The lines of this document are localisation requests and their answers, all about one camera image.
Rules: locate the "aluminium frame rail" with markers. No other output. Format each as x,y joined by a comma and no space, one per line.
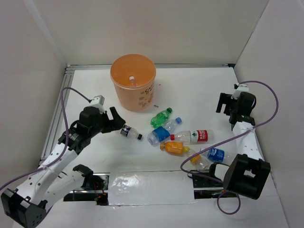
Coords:
67,80

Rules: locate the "blue cap water bottle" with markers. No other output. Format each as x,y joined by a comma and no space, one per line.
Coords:
163,132

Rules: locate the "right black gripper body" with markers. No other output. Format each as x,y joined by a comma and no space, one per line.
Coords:
235,107

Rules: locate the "black label clear bottle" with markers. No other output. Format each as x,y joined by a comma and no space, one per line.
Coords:
130,132

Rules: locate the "bottle inside bin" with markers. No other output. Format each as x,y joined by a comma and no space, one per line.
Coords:
133,82

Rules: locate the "green plastic bottle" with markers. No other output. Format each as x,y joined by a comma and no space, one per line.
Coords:
160,118

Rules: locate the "yellow cap clear bottle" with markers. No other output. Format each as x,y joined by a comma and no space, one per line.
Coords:
200,163

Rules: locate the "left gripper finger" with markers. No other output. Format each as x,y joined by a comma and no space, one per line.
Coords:
115,115
116,125

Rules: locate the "orange juice bottle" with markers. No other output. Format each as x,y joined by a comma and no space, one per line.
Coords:
174,148

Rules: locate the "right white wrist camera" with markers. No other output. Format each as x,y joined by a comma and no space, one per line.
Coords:
238,89

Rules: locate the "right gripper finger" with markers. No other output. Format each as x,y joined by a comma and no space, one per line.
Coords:
229,109
223,100

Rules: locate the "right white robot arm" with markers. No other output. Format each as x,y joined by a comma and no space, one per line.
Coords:
247,172

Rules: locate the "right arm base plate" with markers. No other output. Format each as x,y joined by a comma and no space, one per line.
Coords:
205,188

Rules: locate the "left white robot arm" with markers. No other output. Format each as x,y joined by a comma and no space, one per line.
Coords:
31,201

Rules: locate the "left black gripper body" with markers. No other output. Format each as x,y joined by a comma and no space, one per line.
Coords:
104,125

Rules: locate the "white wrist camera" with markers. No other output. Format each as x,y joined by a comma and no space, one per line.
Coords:
238,89
98,102

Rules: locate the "red label clear bottle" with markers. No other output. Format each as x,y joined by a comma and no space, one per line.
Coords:
193,137

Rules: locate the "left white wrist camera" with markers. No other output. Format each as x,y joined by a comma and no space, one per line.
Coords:
98,102

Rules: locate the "orange plastic bin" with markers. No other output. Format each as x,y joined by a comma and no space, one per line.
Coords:
144,70

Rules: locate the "blue label crushed bottle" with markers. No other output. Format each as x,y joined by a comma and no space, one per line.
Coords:
217,155

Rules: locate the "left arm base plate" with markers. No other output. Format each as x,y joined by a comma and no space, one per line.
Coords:
97,191

